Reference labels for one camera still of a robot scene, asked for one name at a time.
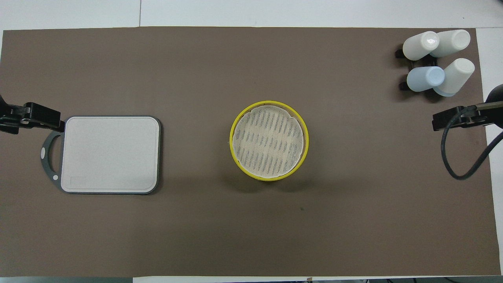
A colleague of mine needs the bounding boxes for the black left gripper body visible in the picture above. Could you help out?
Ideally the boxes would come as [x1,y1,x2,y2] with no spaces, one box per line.
[0,94,22,116]

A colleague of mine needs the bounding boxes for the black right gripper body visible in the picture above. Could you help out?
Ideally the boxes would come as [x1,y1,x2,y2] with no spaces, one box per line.
[487,83,503,128]

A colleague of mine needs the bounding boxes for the yellow bamboo steamer basket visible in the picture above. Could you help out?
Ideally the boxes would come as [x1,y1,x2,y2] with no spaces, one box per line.
[229,101,309,182]

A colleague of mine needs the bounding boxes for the yellow rimmed bamboo steamer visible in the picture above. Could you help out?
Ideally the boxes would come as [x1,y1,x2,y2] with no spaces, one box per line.
[236,169,303,182]

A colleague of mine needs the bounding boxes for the light blue plastic cup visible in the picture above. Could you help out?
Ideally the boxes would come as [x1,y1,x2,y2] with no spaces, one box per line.
[407,66,444,92]

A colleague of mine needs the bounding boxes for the white plastic cup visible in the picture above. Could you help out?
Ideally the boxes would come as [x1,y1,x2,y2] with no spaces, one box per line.
[403,31,440,61]
[433,58,475,97]
[430,29,471,57]

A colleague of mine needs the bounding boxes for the black cup rack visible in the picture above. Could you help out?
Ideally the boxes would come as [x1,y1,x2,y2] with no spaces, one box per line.
[395,46,439,92]

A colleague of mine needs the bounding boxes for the white cutting board grey rim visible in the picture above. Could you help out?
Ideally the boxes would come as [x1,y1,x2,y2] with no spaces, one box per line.
[40,116,162,195]

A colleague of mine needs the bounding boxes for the brown table mat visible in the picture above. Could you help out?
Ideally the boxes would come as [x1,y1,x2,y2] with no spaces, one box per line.
[0,26,501,277]

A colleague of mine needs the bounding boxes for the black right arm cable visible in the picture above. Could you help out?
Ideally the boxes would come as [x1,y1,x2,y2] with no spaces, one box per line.
[440,101,503,180]

